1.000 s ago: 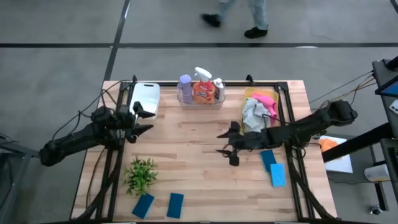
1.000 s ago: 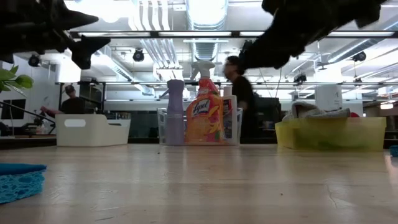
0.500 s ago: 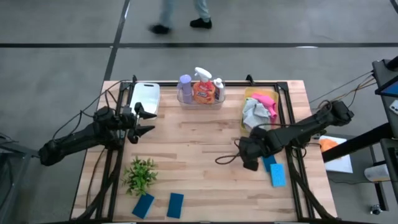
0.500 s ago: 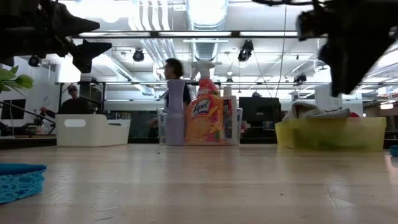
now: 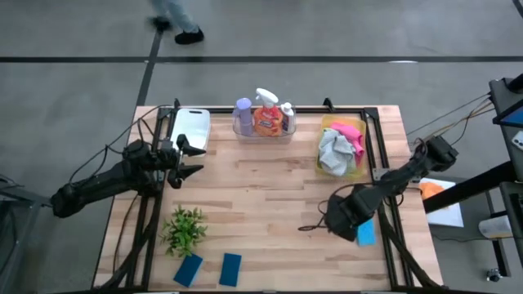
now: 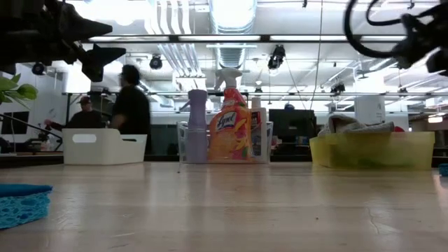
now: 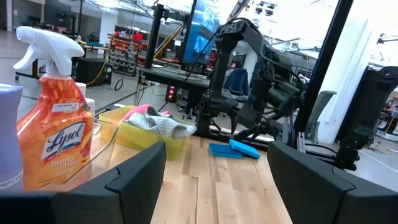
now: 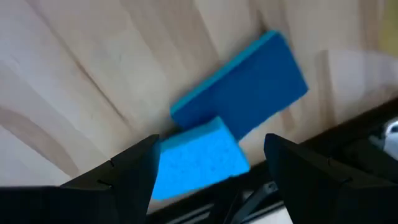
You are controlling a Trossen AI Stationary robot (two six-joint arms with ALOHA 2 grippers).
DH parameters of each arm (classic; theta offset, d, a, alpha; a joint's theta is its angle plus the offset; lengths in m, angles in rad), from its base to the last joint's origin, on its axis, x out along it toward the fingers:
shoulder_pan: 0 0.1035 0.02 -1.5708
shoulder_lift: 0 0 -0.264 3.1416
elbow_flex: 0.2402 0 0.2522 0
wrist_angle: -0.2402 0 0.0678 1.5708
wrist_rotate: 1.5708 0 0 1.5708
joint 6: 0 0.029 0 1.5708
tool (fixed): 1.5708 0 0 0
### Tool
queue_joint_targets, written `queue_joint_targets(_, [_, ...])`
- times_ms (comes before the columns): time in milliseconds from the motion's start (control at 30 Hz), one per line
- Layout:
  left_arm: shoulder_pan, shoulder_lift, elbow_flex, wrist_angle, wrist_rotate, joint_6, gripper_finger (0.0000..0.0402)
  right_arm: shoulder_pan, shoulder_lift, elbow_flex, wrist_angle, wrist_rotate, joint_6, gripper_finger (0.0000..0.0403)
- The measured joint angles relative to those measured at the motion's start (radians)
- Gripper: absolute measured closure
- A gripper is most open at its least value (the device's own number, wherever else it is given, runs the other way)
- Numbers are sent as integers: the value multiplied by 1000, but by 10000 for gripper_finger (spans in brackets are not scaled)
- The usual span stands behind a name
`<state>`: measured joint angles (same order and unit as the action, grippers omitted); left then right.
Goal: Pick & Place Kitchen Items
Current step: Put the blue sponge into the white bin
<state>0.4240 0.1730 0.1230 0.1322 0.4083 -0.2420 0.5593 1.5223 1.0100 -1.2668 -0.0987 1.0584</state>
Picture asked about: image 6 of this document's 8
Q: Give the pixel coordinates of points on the grey patterned cloth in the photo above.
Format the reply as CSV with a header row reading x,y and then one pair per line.
x,y
346,124

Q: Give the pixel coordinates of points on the clear plastic bin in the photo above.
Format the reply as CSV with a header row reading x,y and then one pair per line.
x,y
270,140

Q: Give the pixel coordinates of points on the silver air duct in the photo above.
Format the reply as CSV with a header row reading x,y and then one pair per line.
x,y
232,14

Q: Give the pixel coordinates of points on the black ceiling spotlight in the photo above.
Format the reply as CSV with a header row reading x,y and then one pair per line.
x,y
38,69
156,63
338,88
276,57

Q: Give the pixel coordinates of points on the white round pillar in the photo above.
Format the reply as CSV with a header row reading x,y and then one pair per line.
x,y
369,110

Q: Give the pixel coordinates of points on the glowing wall light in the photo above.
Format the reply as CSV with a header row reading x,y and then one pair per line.
x,y
435,119

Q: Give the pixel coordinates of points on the green plant leaves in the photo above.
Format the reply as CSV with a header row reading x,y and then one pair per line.
x,y
21,91

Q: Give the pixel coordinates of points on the green microfibre cloth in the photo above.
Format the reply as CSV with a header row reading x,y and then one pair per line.
x,y
371,162

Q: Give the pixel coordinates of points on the pink microfibre cloth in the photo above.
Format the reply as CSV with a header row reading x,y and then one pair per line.
x,y
399,129

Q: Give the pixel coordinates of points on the orange Lysol spray bottle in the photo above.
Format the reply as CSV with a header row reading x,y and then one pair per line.
x,y
229,133

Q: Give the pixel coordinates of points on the yellow translucent plastic bin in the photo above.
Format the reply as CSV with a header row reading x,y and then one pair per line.
x,y
322,150

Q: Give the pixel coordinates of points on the purple spray bottle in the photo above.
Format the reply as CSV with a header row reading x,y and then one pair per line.
x,y
197,133

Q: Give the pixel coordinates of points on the white cleaner bottle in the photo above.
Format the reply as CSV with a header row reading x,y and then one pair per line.
x,y
259,136

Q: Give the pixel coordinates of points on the person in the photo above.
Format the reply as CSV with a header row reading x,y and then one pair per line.
x,y
131,105
84,119

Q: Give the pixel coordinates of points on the black wall screen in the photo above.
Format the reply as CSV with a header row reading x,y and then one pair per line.
x,y
14,122

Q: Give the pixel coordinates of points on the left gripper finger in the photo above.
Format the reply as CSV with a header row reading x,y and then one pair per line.
x,y
84,26
101,57

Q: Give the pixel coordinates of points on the black monitor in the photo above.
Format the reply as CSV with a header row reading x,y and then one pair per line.
x,y
292,126

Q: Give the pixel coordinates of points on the white plastic bin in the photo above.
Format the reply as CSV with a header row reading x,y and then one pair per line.
x,y
105,150

